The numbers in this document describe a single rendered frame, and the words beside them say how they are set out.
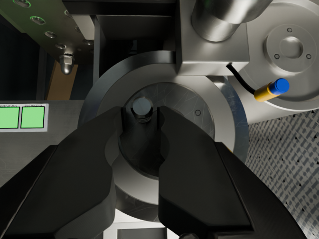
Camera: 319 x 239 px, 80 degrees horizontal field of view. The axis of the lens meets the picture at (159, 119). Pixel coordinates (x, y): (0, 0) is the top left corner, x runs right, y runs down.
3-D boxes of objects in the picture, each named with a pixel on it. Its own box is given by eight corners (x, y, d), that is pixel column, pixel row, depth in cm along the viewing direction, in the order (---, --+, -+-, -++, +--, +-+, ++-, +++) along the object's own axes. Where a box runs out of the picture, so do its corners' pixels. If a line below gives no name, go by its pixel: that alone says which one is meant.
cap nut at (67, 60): (71, 54, 48) (70, 71, 48) (77, 61, 52) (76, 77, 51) (56, 54, 48) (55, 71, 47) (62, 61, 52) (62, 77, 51)
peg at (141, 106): (126, 103, 12) (145, 91, 12) (130, 111, 14) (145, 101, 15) (138, 122, 12) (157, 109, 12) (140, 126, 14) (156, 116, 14)
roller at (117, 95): (230, 61, 16) (242, 202, 15) (181, 113, 42) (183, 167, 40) (94, 62, 16) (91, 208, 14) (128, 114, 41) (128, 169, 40)
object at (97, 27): (102, -90, 20) (98, 83, 17) (128, 38, 43) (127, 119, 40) (98, -90, 20) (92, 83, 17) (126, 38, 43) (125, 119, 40)
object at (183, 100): (183, 200, 14) (96, 144, 14) (179, 194, 16) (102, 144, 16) (233, 114, 15) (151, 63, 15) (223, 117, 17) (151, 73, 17)
